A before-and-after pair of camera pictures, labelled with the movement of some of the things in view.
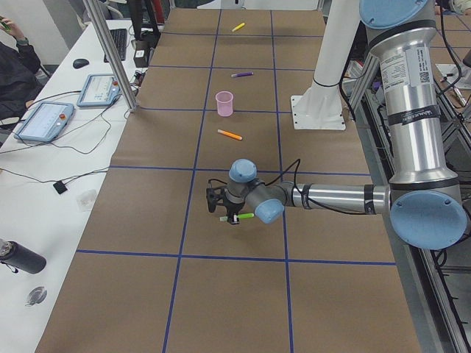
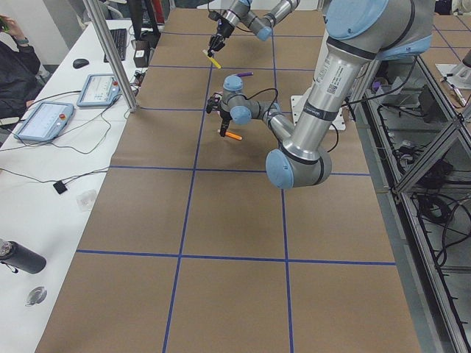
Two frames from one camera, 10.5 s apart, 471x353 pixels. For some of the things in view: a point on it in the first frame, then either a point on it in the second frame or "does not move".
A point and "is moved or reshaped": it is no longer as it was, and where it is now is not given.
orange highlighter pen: x=229 y=134 does not move
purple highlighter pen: x=242 y=74 does not move
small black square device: x=59 y=187 does not move
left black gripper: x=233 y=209 -> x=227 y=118
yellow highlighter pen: x=240 y=26 is moved or reshaped
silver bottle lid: x=37 y=296 does not move
